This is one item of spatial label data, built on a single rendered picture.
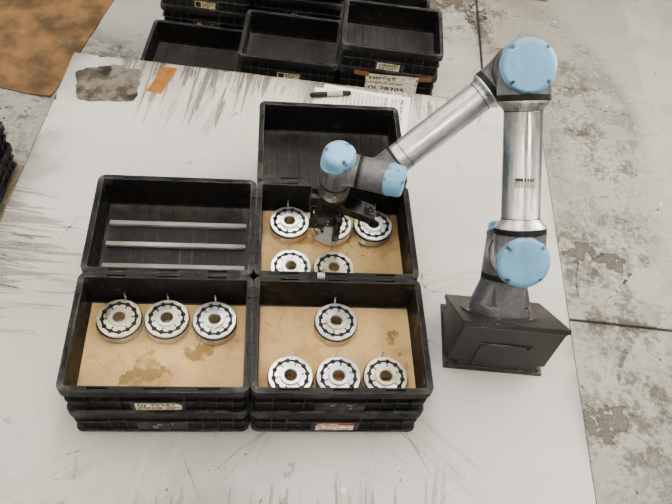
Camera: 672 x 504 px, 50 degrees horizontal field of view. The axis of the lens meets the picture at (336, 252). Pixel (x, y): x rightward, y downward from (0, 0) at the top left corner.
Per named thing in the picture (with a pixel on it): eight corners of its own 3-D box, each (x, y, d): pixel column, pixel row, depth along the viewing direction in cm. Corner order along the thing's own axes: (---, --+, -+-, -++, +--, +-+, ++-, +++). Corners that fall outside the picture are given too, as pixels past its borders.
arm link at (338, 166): (356, 170, 155) (318, 161, 155) (350, 198, 165) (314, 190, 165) (363, 142, 159) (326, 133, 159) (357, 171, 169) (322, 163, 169)
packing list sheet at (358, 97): (410, 94, 246) (410, 93, 246) (410, 142, 233) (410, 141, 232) (315, 83, 245) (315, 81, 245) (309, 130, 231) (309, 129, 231)
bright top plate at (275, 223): (306, 207, 192) (306, 205, 192) (310, 237, 187) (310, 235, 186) (269, 208, 191) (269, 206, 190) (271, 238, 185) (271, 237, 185)
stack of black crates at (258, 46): (334, 83, 329) (342, 20, 302) (330, 129, 311) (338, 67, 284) (247, 72, 327) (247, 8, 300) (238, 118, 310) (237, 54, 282)
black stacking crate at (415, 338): (410, 305, 183) (419, 281, 174) (423, 415, 166) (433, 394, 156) (254, 302, 179) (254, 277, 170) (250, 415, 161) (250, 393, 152)
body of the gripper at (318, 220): (308, 205, 182) (311, 177, 172) (341, 206, 183) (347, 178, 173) (308, 230, 179) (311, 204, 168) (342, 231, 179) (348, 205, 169)
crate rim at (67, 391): (253, 281, 171) (253, 275, 169) (249, 397, 154) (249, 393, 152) (80, 277, 167) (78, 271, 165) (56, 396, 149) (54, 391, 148)
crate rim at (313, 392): (418, 284, 175) (420, 279, 173) (432, 398, 158) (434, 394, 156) (253, 281, 171) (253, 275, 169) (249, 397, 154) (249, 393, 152)
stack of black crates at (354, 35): (421, 93, 331) (442, 10, 295) (421, 139, 313) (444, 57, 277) (335, 82, 329) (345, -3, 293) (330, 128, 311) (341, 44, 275)
